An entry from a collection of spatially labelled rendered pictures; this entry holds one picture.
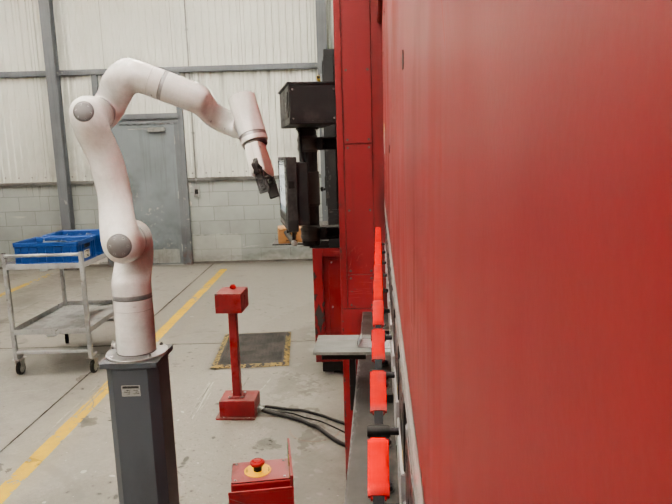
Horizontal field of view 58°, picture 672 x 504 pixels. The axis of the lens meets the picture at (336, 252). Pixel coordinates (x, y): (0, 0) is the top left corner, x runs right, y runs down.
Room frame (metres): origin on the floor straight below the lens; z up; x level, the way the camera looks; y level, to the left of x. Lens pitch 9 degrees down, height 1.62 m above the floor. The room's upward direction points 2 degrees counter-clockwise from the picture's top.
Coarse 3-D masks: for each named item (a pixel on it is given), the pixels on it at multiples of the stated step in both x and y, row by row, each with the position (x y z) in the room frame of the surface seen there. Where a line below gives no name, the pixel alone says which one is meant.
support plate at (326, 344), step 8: (320, 336) 1.97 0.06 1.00; (328, 336) 1.96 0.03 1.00; (336, 336) 1.96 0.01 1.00; (344, 336) 1.96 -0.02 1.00; (352, 336) 1.96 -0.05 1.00; (368, 336) 1.95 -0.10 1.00; (320, 344) 1.88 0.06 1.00; (328, 344) 1.88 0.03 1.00; (336, 344) 1.88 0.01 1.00; (344, 344) 1.87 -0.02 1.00; (352, 344) 1.87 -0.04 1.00; (320, 352) 1.80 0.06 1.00; (328, 352) 1.80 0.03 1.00; (336, 352) 1.80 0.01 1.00; (344, 352) 1.80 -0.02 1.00; (352, 352) 1.80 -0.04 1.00; (360, 352) 1.79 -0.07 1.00; (368, 352) 1.79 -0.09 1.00
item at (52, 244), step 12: (24, 240) 4.64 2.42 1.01; (36, 240) 4.81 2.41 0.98; (48, 240) 4.81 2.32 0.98; (60, 240) 4.81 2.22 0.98; (72, 240) 4.80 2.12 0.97; (84, 240) 4.58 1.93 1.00; (24, 252) 4.47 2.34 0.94; (36, 252) 4.47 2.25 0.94; (48, 252) 4.47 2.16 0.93; (60, 252) 4.47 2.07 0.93; (72, 252) 4.47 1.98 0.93; (84, 252) 4.58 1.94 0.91
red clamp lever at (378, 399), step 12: (372, 372) 0.79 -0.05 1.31; (384, 372) 0.80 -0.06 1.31; (372, 384) 0.78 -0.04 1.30; (384, 384) 0.78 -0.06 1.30; (372, 396) 0.76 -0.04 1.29; (384, 396) 0.77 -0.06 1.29; (372, 408) 0.75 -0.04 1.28; (384, 408) 0.75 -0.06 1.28; (372, 432) 0.73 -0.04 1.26; (384, 432) 0.73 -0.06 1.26; (396, 432) 0.73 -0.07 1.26
